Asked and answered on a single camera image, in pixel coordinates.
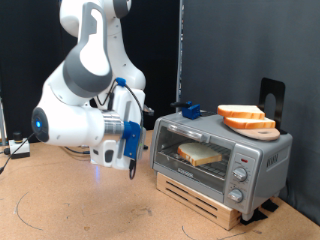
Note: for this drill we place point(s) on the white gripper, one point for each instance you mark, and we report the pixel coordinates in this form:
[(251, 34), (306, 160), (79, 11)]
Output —
[(136, 100)]

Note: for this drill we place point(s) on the blue printed spatula grip block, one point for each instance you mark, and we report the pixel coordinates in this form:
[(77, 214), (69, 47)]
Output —
[(191, 112)]

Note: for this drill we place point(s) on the toy bread slice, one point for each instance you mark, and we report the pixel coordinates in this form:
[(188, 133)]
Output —
[(200, 154), (240, 111), (250, 124)]

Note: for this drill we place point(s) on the silver oven knob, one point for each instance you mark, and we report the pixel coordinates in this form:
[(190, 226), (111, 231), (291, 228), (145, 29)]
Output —
[(240, 174), (235, 195)]

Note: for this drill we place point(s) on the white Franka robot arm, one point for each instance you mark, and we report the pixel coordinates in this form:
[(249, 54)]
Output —
[(66, 123)]

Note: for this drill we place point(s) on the silver toaster oven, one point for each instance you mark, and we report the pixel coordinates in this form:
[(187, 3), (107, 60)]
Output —
[(266, 146)]

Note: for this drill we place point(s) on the wooden slatted riser block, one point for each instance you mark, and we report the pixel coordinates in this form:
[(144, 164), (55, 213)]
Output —
[(200, 203)]

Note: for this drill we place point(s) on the small wooden serving board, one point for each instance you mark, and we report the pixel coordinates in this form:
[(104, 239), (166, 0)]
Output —
[(263, 135)]

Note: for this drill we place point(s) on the black metal bookend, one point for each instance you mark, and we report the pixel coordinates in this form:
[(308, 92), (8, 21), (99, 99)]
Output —
[(266, 86)]

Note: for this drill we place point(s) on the grey backdrop curtain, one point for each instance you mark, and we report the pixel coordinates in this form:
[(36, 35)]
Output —
[(250, 40)]

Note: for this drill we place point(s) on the white power box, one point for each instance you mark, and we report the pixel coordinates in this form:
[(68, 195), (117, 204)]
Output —
[(20, 150)]

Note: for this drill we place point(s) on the black backdrop curtain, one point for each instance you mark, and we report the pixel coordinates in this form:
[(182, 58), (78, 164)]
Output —
[(26, 50)]

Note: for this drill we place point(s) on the black foam pad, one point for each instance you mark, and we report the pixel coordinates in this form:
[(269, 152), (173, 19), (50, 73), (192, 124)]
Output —
[(270, 206), (256, 216)]

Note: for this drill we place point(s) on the metal frame leg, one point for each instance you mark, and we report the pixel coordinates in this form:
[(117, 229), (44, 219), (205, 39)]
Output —
[(2, 126)]

